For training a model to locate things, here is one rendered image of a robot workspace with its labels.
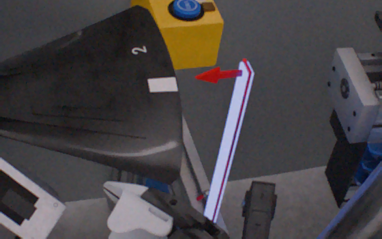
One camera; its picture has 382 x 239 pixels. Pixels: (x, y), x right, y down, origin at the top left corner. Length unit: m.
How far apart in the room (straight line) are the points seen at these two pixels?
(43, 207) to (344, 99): 0.55
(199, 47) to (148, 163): 0.38
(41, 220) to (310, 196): 1.51
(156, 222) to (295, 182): 1.70
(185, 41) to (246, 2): 0.68
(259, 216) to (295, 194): 1.64
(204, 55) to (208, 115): 0.87
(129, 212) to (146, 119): 0.15
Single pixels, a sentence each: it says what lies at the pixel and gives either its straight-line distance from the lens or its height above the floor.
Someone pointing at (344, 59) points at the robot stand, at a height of 0.99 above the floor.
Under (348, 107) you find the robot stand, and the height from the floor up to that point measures 0.95.
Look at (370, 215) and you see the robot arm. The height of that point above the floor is 1.27.
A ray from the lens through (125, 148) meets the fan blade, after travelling 0.94.
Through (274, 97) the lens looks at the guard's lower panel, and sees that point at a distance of 2.20.
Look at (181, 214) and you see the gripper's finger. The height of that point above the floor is 1.22.
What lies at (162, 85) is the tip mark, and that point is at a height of 1.19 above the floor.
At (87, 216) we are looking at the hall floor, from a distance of 2.34.
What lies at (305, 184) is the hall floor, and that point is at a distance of 2.52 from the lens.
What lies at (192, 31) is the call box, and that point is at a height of 1.06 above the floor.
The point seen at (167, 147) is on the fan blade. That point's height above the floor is 1.16.
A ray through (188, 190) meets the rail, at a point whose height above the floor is 0.86.
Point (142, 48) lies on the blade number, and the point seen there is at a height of 1.20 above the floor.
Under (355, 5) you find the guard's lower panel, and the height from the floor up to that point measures 0.67.
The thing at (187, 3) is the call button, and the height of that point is 1.08.
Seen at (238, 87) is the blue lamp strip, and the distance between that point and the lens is 1.04.
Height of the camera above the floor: 1.86
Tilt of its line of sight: 45 degrees down
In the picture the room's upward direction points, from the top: 11 degrees clockwise
